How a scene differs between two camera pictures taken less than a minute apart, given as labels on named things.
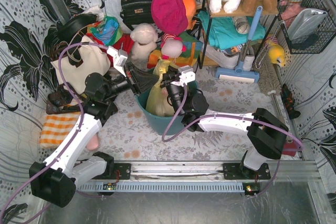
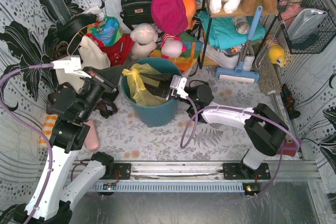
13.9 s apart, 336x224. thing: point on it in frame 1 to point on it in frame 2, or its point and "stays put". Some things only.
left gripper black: x=132 y=77 to x=105 y=83
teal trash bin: x=159 y=124 to x=160 y=115
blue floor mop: x=239 y=73 stays put
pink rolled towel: x=93 y=143 stays put
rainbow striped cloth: x=189 y=57 stays put
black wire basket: x=308 y=24 stays put
